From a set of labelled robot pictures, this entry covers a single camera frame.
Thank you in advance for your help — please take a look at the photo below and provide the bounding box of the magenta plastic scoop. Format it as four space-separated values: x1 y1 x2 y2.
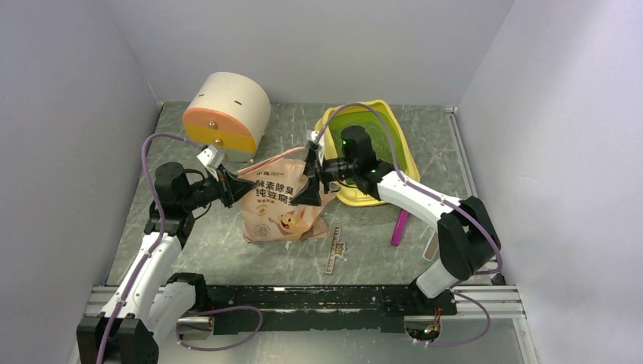
390 209 409 246

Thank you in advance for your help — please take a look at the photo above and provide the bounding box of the pink cat litter bag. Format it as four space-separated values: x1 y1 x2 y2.
237 146 335 243

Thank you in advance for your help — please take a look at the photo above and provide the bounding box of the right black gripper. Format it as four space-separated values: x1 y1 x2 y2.
290 149 358 206

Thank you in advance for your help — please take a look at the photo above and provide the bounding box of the small white grey clip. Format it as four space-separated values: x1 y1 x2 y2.
421 232 439 262

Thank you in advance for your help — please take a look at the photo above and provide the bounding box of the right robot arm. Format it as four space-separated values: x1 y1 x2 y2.
290 126 501 314

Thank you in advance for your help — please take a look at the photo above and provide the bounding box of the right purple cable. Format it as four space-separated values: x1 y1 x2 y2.
311 102 504 349

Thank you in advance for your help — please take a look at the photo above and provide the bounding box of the torn bag top strip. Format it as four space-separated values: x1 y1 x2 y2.
325 226 346 275

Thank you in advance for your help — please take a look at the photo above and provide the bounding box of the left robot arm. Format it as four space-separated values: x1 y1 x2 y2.
76 162 256 363

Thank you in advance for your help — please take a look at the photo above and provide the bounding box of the white orange cylindrical bin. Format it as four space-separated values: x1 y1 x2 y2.
182 72 271 163

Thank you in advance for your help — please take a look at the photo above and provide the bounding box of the yellow green litter box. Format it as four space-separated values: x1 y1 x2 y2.
314 99 420 182

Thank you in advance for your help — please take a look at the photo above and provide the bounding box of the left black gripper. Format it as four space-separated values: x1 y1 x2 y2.
180 163 256 211

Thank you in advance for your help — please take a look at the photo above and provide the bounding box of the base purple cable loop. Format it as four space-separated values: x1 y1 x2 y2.
175 306 264 352

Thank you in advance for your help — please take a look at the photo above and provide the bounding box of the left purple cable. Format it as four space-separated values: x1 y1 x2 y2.
95 132 207 364

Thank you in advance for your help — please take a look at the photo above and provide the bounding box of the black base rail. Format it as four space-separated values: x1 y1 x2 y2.
173 271 458 335

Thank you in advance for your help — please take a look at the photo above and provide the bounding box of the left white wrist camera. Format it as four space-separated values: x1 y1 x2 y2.
196 145 226 179

